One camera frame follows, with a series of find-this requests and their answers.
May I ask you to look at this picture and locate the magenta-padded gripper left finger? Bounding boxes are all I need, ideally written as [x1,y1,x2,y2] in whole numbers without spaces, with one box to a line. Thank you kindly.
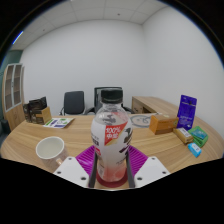
[53,144,100,189]

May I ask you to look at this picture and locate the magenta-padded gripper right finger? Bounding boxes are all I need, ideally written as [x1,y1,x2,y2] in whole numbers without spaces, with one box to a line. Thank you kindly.
[124,144,171,189]

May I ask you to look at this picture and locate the clear black-capped drink bottle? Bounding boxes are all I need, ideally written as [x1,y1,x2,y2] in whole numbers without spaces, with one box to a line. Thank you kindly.
[90,88,134,183]

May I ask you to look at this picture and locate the cream mug with orange print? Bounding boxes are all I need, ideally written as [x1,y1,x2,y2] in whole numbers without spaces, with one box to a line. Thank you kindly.
[35,135,69,174]

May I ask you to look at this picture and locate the flat round red coaster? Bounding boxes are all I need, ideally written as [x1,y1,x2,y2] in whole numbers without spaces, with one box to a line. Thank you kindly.
[96,172,129,189]

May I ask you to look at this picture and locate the small yellow box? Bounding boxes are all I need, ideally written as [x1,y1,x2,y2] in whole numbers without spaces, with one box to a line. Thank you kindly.
[172,127,194,145]

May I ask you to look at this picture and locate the orange cardboard box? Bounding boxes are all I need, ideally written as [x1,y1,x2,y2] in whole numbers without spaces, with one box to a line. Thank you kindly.
[148,114,180,135]

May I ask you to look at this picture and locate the small light blue box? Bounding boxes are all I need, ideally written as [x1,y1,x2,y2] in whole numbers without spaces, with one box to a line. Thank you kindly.
[187,142,203,158]

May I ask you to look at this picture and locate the white printed leaflet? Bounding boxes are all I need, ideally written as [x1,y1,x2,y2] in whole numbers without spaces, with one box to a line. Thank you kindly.
[43,117,75,129]

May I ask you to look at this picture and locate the round white printed mat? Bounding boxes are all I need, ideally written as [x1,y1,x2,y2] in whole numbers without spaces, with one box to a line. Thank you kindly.
[129,113,158,129]

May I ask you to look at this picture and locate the green flat box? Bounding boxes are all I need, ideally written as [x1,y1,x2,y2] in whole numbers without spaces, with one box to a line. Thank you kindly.
[188,125,209,148]

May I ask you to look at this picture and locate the tan cardboard box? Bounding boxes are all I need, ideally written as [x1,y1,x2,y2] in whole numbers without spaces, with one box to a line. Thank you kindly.
[34,106,53,125]

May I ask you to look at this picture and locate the wooden side desk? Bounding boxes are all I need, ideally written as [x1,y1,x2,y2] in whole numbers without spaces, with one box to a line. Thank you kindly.
[131,96,181,116]

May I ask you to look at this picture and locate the purple product box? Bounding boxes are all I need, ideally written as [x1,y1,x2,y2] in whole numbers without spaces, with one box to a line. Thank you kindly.
[176,94,198,131]

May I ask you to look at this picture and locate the dark grey office chair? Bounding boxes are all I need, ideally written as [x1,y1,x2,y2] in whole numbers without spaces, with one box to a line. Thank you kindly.
[59,90,87,117]

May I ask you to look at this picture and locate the dark brown carton box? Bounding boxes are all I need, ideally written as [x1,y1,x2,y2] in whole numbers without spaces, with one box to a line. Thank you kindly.
[22,102,33,124]

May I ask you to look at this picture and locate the black mesh office chair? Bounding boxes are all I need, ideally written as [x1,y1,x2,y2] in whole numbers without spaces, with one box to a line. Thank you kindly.
[84,86,134,116]

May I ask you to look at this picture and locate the black carton box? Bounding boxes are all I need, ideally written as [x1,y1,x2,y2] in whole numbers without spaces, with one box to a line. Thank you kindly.
[28,96,48,124]

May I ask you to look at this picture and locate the black leather sofa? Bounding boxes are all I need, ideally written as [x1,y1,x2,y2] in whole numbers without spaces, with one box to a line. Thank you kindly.
[0,119,11,136]

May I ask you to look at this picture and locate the wooden glass-door shelf cabinet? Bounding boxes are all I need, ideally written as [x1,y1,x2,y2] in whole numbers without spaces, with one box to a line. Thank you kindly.
[2,63,26,132]

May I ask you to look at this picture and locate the ceiling light panel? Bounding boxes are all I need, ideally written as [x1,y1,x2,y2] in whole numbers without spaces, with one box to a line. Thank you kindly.
[12,30,24,45]

